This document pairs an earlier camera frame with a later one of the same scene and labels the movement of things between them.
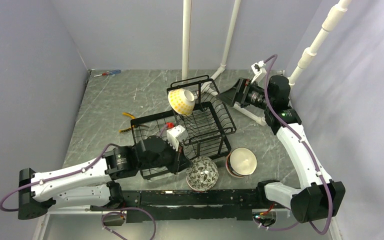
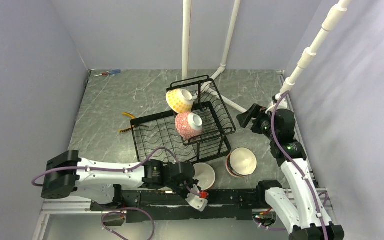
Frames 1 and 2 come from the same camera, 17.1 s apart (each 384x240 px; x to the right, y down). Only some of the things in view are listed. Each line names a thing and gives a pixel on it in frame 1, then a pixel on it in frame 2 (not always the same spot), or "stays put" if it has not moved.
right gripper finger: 231,96 -> 253,112
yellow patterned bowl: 182,101 stays put
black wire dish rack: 197,125 stays put
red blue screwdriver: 110,72 stays put
